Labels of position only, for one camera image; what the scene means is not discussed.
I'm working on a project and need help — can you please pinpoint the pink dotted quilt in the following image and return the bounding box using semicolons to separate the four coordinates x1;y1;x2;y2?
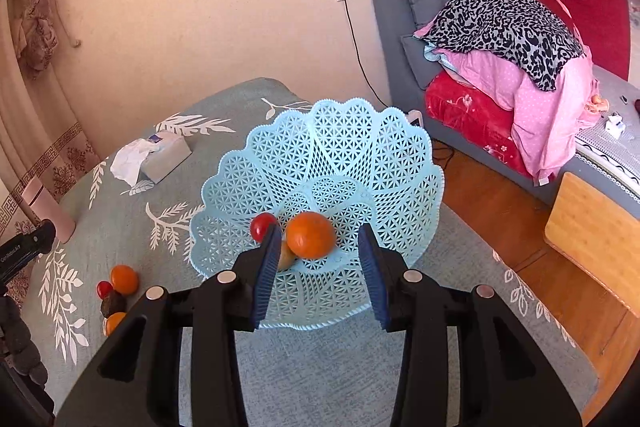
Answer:
415;0;601;185

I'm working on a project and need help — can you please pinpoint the dark purple mangosteen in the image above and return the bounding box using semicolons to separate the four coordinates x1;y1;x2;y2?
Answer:
101;292;127;319

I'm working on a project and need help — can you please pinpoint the light blue plastic basket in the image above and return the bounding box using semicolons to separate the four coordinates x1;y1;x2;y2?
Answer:
189;97;446;332

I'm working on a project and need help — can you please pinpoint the grey sofa with clothes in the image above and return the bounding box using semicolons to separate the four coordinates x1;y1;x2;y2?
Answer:
372;0;640;208

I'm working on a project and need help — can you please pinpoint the blue tissue box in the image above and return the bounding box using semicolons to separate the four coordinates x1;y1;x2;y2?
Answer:
111;132;193;188

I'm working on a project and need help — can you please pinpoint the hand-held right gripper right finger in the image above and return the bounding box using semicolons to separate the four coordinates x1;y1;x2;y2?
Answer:
356;223;583;427

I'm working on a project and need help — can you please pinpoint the grey-green leaf print tablecloth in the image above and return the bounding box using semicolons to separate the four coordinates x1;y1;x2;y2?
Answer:
20;78;601;427

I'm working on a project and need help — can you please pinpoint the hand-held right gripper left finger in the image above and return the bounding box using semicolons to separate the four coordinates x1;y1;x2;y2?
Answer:
54;223;283;427

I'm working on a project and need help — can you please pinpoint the beige patterned curtain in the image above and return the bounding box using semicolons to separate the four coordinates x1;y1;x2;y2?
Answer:
0;0;108;253

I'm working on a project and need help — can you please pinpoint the small white box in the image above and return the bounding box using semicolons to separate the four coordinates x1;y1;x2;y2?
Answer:
602;112;628;138

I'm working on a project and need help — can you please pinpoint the pink thermos bottle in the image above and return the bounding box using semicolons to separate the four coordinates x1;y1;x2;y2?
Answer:
20;177;76;244

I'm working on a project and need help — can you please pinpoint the red floral quilt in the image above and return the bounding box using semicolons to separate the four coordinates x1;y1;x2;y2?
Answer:
425;72;536;178

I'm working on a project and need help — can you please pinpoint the leopard print blanket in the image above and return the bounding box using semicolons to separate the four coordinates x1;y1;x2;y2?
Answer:
420;0;586;92

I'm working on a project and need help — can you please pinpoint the grey knitted bedspread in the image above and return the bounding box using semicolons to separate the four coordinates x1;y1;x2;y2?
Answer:
575;62;640;202

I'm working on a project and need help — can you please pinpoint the yellow-green round fruit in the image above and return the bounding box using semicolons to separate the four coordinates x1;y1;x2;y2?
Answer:
276;241;301;271

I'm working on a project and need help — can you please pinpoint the purple curtain tieback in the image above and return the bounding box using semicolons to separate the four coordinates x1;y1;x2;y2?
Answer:
15;0;61;80

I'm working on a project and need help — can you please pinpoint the bamboo wooden board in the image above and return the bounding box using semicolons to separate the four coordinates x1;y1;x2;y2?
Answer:
544;172;640;318

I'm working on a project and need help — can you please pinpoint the orange mandarin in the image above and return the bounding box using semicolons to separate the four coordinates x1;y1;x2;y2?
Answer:
285;212;337;259
110;264;139;295
105;312;127;337

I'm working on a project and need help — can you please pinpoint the small grey cushion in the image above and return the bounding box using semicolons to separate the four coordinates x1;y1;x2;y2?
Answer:
400;34;441;90

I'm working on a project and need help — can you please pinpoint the black power cable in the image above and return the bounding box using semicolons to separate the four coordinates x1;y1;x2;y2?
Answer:
342;0;396;108

